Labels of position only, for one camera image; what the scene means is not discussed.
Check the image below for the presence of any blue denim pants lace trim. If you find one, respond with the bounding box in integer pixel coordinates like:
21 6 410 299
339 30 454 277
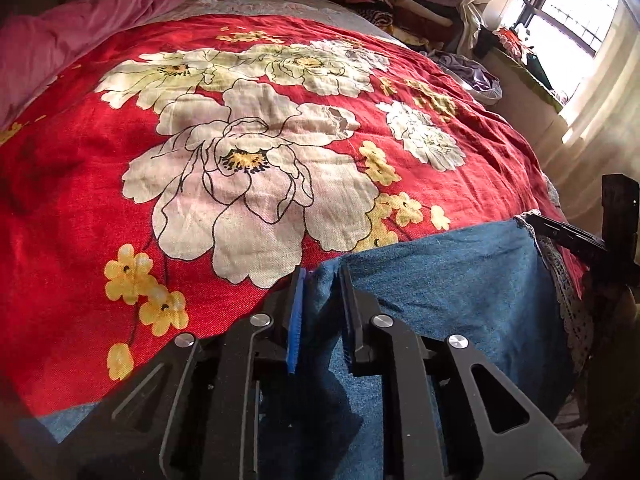
42 217 587 479

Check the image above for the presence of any red floral blanket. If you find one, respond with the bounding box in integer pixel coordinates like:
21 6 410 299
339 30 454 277
1 15 561 415

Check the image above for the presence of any clutter on window sill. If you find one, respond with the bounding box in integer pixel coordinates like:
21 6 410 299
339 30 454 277
472 26 563 113

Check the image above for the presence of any window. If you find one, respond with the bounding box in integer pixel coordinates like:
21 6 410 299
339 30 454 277
514 0 620 58

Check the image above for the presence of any pile of folded clothes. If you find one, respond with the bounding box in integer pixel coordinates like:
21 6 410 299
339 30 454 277
334 0 464 52

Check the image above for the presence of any beige lace bed sheet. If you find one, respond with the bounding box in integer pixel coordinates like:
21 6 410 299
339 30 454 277
149 0 402 46

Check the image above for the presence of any pink quilt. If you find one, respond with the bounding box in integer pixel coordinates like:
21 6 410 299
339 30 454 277
1 0 186 128

